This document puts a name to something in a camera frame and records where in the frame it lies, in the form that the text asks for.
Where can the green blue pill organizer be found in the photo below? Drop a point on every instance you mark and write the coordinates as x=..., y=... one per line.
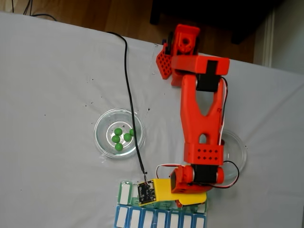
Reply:
x=136, y=217

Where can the green ball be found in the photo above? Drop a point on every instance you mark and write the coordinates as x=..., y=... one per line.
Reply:
x=118, y=131
x=118, y=147
x=116, y=139
x=127, y=137
x=131, y=132

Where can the clear glass bowl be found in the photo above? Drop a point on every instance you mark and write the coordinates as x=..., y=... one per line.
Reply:
x=104, y=142
x=235, y=152

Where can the white tablecloth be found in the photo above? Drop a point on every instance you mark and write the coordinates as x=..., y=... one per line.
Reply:
x=47, y=83

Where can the dark wooden furniture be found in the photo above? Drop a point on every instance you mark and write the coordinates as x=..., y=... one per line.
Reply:
x=213, y=12

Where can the camera circuit board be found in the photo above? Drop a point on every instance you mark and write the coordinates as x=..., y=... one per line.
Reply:
x=146, y=193

